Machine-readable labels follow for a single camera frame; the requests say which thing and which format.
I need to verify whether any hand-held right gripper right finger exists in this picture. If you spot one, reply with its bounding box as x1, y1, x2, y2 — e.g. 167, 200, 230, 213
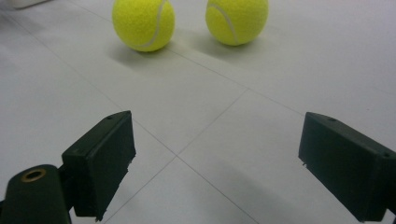
298, 111, 396, 223

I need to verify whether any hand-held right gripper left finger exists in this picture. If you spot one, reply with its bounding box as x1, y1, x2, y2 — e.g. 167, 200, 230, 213
61, 110, 137, 222

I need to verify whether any yellow tennis ball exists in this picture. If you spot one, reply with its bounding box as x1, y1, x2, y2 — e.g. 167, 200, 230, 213
205, 0, 270, 48
111, 0, 177, 53

